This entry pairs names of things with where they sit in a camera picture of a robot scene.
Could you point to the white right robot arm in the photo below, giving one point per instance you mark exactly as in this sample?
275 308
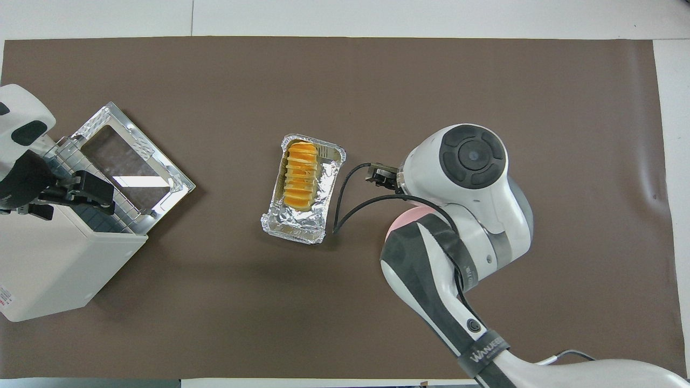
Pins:
485 226

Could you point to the pink round plate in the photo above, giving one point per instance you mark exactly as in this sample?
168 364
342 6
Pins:
401 223

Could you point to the brown table mat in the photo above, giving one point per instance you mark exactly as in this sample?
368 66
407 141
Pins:
345 81

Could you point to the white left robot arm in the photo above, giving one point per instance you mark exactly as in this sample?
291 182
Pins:
21 108

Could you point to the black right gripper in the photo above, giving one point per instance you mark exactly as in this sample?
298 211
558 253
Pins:
384 175

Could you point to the glass oven door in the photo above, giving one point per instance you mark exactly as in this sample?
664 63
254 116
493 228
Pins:
180 186

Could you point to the golden ridged bread loaf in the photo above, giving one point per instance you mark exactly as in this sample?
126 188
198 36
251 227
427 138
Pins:
301 175

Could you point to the cream toaster oven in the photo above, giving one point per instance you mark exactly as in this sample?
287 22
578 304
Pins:
59 264

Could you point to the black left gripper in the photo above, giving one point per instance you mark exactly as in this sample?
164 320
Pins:
27 180

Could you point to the aluminium foil tray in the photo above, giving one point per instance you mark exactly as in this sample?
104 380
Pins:
296 226

